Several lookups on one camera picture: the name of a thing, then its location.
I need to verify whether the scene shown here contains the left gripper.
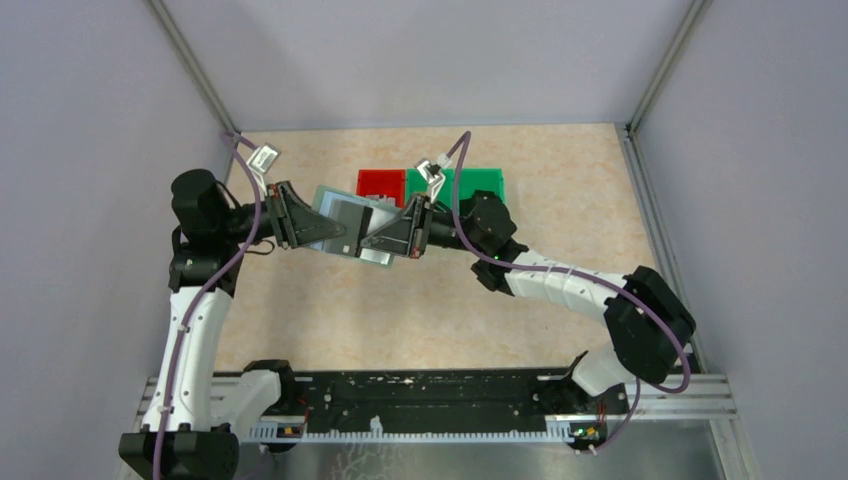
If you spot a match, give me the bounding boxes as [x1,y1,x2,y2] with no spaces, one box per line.
[218,180,347,248]

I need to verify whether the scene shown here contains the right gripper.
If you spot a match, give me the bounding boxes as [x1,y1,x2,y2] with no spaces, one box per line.
[361,193,488,260]

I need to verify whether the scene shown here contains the silver credit card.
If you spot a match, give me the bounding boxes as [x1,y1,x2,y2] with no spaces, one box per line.
[359,204,400,268]

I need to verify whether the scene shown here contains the sage green card holder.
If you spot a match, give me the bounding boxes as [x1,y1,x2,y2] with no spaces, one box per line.
[311,185,388,262]

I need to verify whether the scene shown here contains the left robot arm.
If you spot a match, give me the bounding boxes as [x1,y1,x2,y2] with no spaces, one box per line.
[119,169,345,479]

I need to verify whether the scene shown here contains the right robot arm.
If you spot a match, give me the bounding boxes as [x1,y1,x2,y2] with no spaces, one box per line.
[359,190,696,412]

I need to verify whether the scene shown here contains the middle green plastic bin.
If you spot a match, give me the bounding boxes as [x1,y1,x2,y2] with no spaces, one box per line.
[405,169,473,207]

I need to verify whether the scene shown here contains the green plastic bin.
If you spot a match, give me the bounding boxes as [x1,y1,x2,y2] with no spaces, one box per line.
[405,169,473,207]
[458,168,506,201]

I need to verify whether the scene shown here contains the red plastic bin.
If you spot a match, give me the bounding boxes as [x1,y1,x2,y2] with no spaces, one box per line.
[356,169,407,207]

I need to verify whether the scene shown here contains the right green plastic bin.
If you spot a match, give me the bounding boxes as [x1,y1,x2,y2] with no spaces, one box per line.
[458,168,506,201]

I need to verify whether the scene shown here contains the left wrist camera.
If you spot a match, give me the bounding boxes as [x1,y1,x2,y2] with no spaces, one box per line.
[247,143,281,195]

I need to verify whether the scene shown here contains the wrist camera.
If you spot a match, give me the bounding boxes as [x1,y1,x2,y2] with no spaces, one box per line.
[415,153,452,203]
[247,143,281,195]

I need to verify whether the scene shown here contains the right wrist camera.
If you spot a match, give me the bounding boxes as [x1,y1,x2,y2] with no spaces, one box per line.
[415,153,452,203]

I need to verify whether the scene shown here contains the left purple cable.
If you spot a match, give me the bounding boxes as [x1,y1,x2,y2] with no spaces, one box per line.
[152,129,266,480]

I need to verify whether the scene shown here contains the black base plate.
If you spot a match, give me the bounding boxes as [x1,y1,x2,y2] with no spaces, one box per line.
[265,367,629,434]

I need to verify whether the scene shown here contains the aluminium frame rail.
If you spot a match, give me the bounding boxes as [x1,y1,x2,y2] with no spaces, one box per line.
[136,372,738,423]

